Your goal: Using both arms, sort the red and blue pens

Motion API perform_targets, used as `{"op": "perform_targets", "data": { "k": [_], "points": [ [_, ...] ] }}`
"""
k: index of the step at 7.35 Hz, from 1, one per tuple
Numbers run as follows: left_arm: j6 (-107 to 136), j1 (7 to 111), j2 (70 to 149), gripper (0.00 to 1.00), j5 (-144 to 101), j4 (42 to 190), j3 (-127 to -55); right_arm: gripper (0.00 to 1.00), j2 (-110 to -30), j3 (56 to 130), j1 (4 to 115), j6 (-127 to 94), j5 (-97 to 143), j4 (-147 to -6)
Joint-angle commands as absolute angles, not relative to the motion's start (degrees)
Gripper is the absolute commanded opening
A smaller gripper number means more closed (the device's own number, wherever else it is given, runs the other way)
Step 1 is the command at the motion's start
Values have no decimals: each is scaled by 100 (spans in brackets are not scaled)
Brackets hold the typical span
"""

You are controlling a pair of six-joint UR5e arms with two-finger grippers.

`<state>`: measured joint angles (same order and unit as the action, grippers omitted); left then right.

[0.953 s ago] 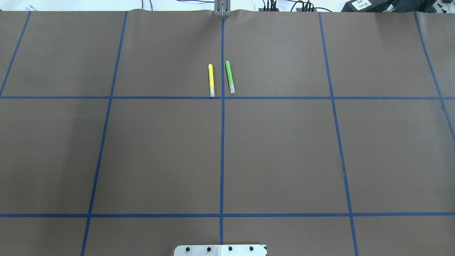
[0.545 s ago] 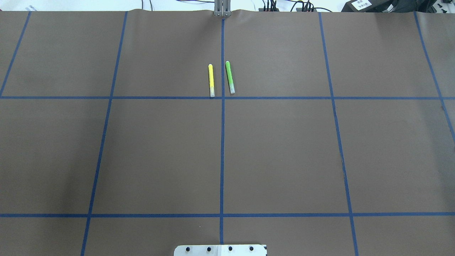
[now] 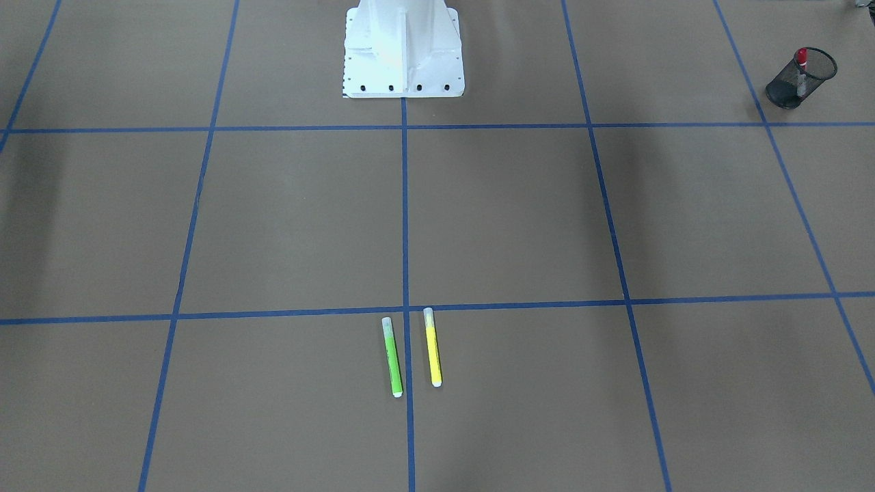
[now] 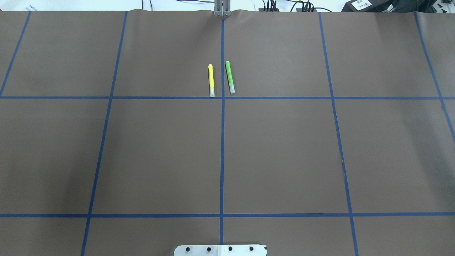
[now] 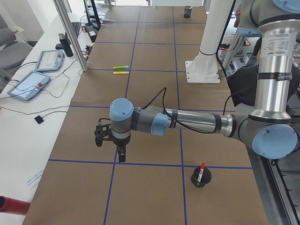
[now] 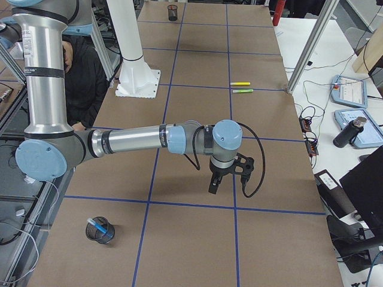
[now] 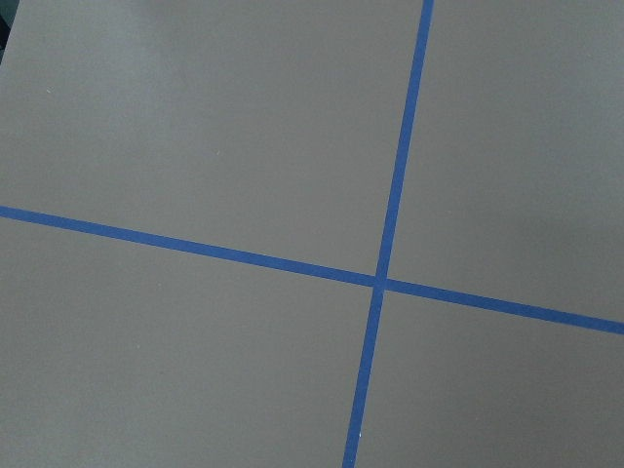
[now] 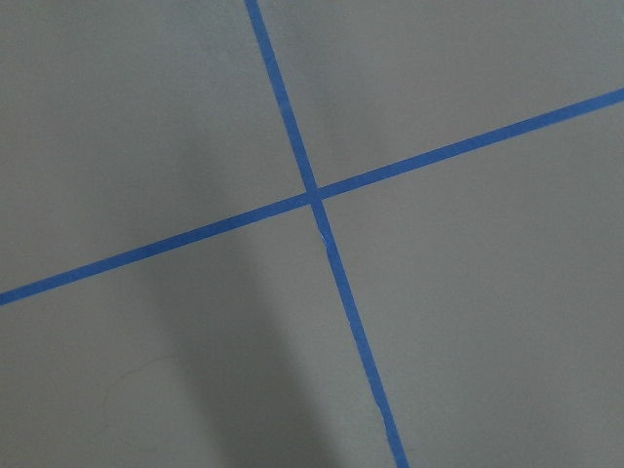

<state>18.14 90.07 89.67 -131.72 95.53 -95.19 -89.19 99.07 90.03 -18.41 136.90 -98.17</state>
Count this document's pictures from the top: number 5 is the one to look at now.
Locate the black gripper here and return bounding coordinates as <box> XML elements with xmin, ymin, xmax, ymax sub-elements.
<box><xmin>113</xmin><ymin>136</ymin><xmax>130</xmax><ymax>163</ymax></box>

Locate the red marker pen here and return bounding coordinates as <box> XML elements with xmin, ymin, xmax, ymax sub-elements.
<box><xmin>197</xmin><ymin>162</ymin><xmax>205</xmax><ymax>183</ymax></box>

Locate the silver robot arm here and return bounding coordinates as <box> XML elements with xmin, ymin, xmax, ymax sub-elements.
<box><xmin>107</xmin><ymin>0</ymin><xmax>300</xmax><ymax>162</ymax></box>

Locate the yellow highlighter pen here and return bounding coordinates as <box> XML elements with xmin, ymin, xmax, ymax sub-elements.
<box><xmin>113</xmin><ymin>71</ymin><xmax>129</xmax><ymax>75</ymax></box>

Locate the green highlighter pen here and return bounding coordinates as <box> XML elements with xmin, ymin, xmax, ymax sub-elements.
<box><xmin>113</xmin><ymin>66</ymin><xmax>129</xmax><ymax>69</ymax></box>

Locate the black mesh cup left side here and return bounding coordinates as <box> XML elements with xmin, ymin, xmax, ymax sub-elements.
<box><xmin>191</xmin><ymin>166</ymin><xmax>212</xmax><ymax>188</ymax></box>

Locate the small black sensor pad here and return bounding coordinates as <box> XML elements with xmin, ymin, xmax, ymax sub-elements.
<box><xmin>34</xmin><ymin>115</ymin><xmax>44</xmax><ymax>124</ymax></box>

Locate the dark water bottle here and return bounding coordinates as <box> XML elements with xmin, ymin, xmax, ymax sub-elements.
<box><xmin>58</xmin><ymin>33</ymin><xmax>74</xmax><ymax>57</ymax></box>

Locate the blue teach pendant near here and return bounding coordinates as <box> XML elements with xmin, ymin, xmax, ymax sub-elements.
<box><xmin>7</xmin><ymin>71</ymin><xmax>51</xmax><ymax>101</ymax></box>

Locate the blue teach pendant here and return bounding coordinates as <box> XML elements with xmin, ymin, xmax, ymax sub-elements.
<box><xmin>35</xmin><ymin>50</ymin><xmax>64</xmax><ymax>72</ymax></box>
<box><xmin>7</xmin><ymin>71</ymin><xmax>51</xmax><ymax>101</ymax></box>

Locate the blue teach pendant far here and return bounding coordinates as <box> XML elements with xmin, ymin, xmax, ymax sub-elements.
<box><xmin>35</xmin><ymin>50</ymin><xmax>64</xmax><ymax>72</ymax></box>

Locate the red cylinder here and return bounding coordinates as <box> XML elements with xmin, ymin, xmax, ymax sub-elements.
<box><xmin>0</xmin><ymin>196</ymin><xmax>31</xmax><ymax>216</ymax></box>

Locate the black keyboard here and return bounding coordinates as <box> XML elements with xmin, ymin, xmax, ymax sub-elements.
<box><xmin>71</xmin><ymin>22</ymin><xmax>82</xmax><ymax>37</ymax></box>

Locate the seated person in black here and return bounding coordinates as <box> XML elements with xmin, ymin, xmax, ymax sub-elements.
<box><xmin>227</xmin><ymin>37</ymin><xmax>300</xmax><ymax>107</ymax></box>

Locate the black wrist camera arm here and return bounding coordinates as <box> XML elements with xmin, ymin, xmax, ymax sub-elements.
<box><xmin>94</xmin><ymin>118</ymin><xmax>112</xmax><ymax>147</ymax></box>

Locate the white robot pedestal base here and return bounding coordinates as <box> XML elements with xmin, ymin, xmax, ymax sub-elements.
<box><xmin>185</xmin><ymin>0</ymin><xmax>235</xmax><ymax>83</ymax></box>

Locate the aluminium frame post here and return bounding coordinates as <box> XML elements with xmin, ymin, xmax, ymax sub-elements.
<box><xmin>53</xmin><ymin>0</ymin><xmax>88</xmax><ymax>71</ymax></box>

